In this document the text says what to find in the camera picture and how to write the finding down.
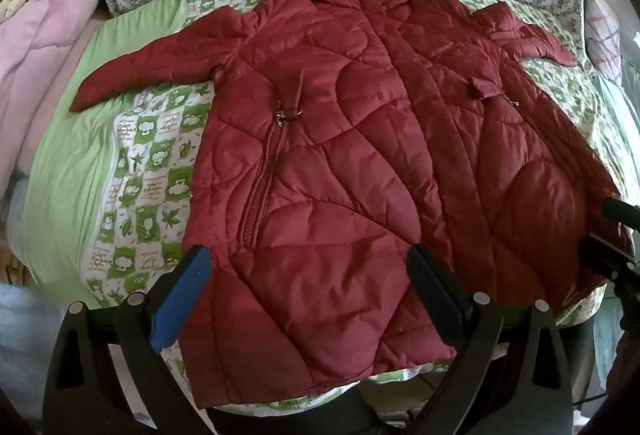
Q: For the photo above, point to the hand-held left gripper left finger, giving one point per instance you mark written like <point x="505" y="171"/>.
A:
<point x="184" y="285"/>

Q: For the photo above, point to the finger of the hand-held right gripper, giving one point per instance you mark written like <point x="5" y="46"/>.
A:
<point x="620" y="211"/>
<point x="602" y="257"/>

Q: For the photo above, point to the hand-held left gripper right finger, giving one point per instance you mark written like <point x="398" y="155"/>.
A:
<point x="431" y="287"/>

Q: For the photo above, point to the red quilted jacket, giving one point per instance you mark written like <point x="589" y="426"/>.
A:
<point x="350" y="165"/>

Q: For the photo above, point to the green checked bed sheet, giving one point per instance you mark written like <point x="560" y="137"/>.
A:
<point x="150" y="140"/>

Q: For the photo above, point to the light blue fluffy cloth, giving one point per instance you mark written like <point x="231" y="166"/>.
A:
<point x="25" y="340"/>

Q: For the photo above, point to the pink striped cloth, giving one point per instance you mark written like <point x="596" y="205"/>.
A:
<point x="602" y="35"/>

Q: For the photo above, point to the pink quilt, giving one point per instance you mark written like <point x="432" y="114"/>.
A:
<point x="35" y="40"/>

